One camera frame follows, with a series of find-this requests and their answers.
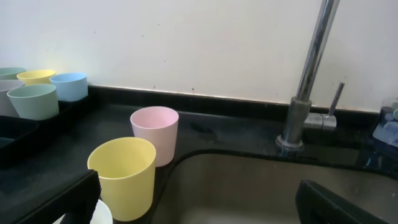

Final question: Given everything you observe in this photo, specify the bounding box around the pink cup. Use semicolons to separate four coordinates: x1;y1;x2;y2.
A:
129;106;180;168

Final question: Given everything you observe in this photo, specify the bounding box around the blue cup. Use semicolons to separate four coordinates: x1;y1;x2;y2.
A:
49;72;89;103

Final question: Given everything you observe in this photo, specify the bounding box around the black tray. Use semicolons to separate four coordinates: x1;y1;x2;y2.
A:
0;85;97;170

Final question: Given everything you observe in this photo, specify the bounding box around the steel tap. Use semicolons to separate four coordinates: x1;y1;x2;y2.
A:
275;0;346;150

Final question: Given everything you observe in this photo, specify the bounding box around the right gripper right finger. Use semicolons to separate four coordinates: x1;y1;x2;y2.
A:
295;179;391;224

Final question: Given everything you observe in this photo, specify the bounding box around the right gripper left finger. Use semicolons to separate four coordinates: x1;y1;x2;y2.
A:
14;169;102;224

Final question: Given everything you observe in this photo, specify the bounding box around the white cup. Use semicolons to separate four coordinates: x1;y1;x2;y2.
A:
52;198;114;224

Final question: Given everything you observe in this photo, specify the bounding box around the blue soap bottle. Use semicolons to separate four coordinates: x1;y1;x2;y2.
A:
365;96;398;170

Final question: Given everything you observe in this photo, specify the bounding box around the yellow cup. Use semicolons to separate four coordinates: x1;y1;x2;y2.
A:
87;136;157;222
16;69;57;86

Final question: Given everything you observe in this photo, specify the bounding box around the green cup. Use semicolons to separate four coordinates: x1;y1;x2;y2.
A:
6;83;60;121
0;67;27;81

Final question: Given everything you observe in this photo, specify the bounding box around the steel sink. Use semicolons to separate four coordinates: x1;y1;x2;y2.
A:
149;149;398;224

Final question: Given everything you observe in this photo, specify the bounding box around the grey cup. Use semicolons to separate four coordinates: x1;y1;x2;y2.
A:
0;79;25;118

